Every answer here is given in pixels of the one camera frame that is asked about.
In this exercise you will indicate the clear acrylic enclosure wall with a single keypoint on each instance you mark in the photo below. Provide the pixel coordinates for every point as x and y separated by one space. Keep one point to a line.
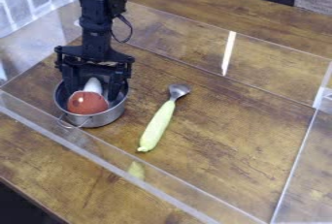
245 155

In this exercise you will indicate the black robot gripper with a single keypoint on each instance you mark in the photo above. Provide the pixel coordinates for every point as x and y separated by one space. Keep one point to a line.
94 58

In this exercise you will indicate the spoon with yellow-green handle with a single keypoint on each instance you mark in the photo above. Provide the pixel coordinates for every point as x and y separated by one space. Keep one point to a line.
161 119

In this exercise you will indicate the small silver pot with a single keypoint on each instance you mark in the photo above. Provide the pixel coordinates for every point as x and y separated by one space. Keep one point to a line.
70 120

